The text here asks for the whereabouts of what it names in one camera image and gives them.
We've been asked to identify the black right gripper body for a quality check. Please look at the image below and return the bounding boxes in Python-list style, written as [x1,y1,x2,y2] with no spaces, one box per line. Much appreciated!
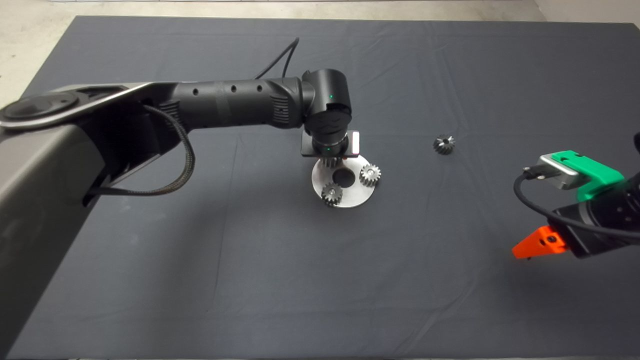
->
[544,205,613,260]

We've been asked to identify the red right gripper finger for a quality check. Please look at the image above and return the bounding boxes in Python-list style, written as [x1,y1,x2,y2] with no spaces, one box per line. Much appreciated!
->
[512,226,569,260]

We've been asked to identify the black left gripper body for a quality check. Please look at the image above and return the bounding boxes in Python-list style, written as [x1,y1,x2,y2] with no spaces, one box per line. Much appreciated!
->
[300,131,361,159]

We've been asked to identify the small steel gear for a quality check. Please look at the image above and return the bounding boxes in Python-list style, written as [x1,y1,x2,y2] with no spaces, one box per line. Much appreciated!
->
[322,183,344,206]
[433,135,456,156]
[360,164,383,188]

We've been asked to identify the round metal plate with hole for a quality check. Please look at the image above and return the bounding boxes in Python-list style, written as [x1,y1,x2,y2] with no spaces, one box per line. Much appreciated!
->
[312,154,378,209]

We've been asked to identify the dark grey table cloth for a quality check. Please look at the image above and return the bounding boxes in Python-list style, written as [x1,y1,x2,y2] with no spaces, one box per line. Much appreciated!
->
[0,14,640,360]

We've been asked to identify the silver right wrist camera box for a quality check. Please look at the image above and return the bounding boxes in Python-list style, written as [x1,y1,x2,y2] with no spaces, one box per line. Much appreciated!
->
[537,154,583,191]

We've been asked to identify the thin black right camera cable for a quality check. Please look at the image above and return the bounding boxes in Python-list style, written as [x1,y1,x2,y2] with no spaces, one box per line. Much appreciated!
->
[513,167,640,246]

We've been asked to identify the thin black camera cable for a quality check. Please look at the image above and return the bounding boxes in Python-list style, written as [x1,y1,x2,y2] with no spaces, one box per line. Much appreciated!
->
[255,37,301,81]
[513,167,640,246]

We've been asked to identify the green right camera mount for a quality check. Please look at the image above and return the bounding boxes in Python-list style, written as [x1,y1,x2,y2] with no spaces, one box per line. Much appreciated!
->
[551,150,626,202]

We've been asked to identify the thin black left camera cable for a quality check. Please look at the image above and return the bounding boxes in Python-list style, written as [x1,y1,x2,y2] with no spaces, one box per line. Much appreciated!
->
[255,37,301,81]

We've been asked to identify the black braided arm hose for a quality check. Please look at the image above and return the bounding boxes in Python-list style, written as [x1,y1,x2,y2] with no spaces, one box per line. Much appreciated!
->
[87,104,197,197]

